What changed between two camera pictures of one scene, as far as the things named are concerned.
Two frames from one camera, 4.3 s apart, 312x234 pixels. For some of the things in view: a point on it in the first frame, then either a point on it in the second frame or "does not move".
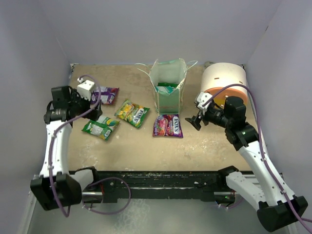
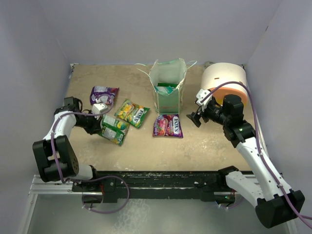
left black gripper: (94, 114) -> (96, 126)
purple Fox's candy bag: (167, 125) does not move
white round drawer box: (217, 75) does not move
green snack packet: (167, 84) does not move
